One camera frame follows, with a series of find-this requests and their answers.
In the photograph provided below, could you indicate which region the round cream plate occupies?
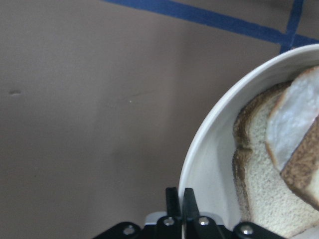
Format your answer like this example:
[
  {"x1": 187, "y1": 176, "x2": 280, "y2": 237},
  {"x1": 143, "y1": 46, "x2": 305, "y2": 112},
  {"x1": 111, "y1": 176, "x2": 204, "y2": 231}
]
[{"x1": 178, "y1": 44, "x2": 319, "y2": 229}]

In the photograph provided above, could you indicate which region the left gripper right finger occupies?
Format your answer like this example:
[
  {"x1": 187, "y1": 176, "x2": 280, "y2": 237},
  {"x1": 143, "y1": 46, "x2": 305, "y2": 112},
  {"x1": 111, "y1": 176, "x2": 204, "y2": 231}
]
[{"x1": 182, "y1": 188, "x2": 200, "y2": 224}]

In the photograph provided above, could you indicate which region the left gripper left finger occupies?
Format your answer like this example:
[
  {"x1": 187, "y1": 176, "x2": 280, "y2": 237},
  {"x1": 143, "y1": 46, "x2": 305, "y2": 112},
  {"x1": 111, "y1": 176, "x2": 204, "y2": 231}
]
[{"x1": 165, "y1": 187, "x2": 182, "y2": 222}]

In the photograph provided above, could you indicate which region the bread slice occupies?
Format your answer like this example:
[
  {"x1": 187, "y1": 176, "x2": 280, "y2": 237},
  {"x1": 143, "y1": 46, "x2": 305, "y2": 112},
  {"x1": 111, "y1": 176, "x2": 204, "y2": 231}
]
[
  {"x1": 280, "y1": 65, "x2": 319, "y2": 212},
  {"x1": 232, "y1": 82, "x2": 319, "y2": 238}
]

